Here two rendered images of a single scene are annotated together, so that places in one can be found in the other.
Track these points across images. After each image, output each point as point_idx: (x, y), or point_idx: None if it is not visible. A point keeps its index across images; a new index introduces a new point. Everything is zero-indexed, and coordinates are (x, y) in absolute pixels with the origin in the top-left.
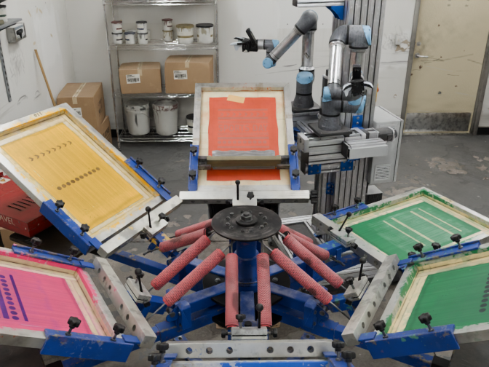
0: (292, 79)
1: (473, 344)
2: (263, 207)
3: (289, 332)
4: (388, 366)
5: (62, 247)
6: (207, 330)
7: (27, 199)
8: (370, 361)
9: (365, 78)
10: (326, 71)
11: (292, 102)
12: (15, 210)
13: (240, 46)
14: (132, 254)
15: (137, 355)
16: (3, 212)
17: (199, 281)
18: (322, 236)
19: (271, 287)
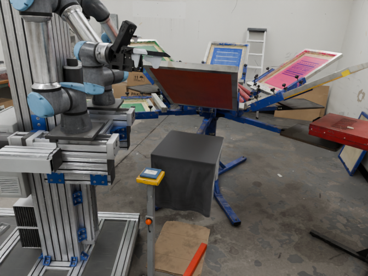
0: None
1: (148, 91)
2: (160, 191)
3: (161, 216)
4: (122, 190)
5: (308, 127)
6: (216, 229)
7: (349, 122)
8: (128, 193)
9: None
10: (77, 60)
11: (82, 134)
12: (347, 118)
13: (147, 61)
14: (266, 124)
15: (263, 223)
16: (353, 118)
17: (231, 113)
18: (84, 248)
19: None
